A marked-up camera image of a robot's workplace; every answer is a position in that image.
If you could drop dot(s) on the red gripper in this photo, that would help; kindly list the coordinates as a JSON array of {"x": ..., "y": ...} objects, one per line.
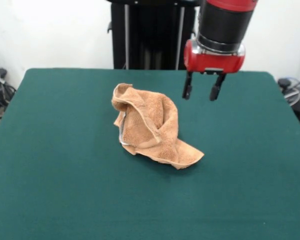
[{"x": 215, "y": 62}]

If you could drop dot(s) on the orange terry towel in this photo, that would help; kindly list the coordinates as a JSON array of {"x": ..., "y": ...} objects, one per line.
[{"x": 140, "y": 120}]

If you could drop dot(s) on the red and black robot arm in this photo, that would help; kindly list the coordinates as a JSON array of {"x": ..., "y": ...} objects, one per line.
[{"x": 225, "y": 22}]

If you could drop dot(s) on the dark green table cloth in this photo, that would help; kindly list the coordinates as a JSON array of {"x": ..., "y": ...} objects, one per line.
[{"x": 65, "y": 180}]

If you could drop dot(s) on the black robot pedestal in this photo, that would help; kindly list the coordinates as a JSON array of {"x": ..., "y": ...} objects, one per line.
[{"x": 155, "y": 37}]

